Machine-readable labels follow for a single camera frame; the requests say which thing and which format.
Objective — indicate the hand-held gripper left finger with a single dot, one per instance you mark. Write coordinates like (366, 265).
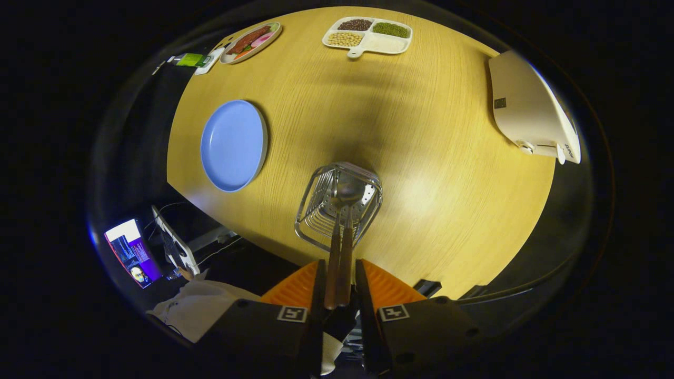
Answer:
(253, 331)

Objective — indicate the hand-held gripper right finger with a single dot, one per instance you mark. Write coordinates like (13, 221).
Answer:
(421, 331)

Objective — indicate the white cloth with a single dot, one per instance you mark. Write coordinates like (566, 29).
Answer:
(205, 305)

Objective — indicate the open laptop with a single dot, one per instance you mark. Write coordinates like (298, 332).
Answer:
(176, 245)

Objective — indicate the perforated metal cutlery basket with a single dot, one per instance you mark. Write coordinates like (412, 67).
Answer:
(316, 226)

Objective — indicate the lit computer monitor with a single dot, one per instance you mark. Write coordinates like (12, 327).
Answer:
(134, 252)

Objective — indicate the blue round plate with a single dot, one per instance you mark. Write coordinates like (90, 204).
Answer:
(231, 145)

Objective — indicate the white toaster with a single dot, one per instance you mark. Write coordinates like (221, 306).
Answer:
(526, 105)

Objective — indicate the white square coaster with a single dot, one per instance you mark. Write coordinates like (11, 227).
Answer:
(213, 60)

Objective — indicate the green label plastic bottle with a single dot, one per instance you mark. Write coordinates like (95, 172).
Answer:
(189, 59)

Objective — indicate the grey plate with toy food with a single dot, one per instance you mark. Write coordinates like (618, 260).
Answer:
(250, 42)

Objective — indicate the white divided tray with beans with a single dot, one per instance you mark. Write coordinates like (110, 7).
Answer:
(376, 42)

